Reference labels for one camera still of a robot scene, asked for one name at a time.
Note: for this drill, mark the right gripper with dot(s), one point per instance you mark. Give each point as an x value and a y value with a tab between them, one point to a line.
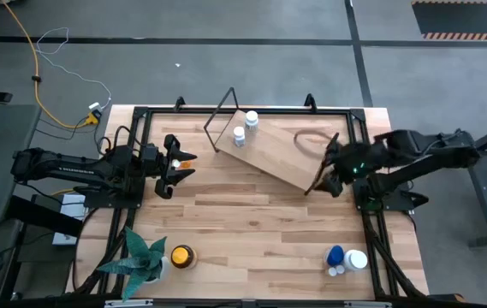
358	164

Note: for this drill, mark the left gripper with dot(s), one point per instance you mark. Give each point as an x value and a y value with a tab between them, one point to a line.
153	162

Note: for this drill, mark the orange vial white cap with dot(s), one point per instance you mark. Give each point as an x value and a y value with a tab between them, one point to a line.
340	269
185	164

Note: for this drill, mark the wooden shelf black metal frame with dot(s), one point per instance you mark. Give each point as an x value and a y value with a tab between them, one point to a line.
277	149

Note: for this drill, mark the white bottle blue edged label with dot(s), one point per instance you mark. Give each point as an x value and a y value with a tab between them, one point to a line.
239	132

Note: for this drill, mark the blue Tums bottle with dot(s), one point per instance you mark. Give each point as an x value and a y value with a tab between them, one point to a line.
335	255

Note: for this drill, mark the amber bottle yellow cap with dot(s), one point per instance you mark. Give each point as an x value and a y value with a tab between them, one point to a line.
182	256

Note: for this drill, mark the large white bottle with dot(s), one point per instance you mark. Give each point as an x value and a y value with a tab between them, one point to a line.
355	259

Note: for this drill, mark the white bottle yellow striped label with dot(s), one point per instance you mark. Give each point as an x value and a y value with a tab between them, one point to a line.
251	116

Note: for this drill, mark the pale yellow vial white cap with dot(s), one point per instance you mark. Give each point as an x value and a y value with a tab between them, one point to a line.
332	271

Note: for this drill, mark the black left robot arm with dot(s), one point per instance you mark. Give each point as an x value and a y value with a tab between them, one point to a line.
63	169

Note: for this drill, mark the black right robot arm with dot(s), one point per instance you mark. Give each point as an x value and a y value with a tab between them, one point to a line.
423	160

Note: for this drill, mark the yellow plug adapter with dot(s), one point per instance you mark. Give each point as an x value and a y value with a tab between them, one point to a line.
93	117

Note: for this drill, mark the green potted plant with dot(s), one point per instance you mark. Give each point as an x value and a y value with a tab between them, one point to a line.
140	263

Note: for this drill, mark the white charger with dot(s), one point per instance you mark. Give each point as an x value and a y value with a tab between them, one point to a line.
94	105

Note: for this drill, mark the black diagonal bar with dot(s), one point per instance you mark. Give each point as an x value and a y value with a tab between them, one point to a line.
42	216

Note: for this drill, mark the black beam with silver plates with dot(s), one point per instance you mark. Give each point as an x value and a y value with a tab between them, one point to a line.
243	304

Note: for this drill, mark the hazard striped floor mat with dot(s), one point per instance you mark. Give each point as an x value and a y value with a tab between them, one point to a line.
461	17

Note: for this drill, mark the black aluminium table frame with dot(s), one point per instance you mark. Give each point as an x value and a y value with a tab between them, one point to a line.
290	112

